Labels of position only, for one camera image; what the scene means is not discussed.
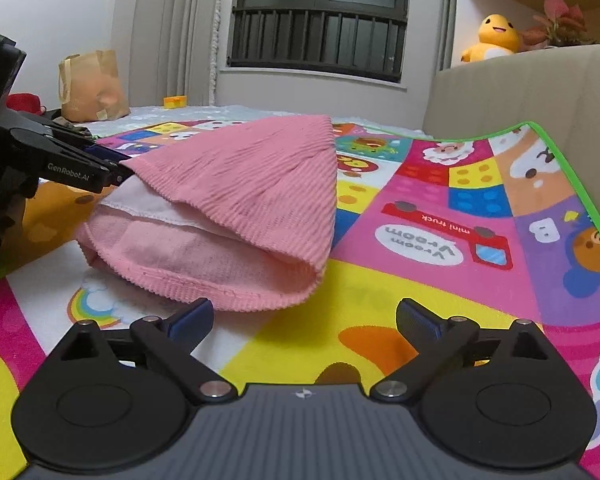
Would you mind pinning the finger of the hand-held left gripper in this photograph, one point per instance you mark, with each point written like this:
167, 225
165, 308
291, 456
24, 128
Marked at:
65, 165
105, 152

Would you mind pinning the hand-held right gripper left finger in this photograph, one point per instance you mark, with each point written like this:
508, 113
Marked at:
192, 322

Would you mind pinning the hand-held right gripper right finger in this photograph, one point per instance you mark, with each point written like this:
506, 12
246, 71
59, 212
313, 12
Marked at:
417, 320

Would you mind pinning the pink ribbed garment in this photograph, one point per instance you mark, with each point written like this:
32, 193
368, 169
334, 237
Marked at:
240, 180

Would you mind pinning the red cloth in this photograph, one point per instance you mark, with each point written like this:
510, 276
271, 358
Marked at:
27, 102

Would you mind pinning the brown paper bag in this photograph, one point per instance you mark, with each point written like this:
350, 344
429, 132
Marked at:
92, 85

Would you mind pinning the yellow toy block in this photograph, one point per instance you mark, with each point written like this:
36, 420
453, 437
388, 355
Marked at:
175, 102

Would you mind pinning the colourful printed play mat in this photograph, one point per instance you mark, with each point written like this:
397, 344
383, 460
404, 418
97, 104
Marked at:
430, 210

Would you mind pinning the white curtain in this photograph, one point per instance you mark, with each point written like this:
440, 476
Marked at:
180, 35

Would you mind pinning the dark window with railing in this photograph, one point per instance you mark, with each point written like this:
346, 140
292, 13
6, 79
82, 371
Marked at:
320, 35

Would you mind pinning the beige padded headboard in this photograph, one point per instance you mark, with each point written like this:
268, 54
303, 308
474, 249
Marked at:
530, 90

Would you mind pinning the yellow plush duck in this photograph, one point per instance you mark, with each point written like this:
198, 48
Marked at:
495, 32

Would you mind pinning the pink leafed plant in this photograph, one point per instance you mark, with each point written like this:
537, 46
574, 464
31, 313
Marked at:
560, 22

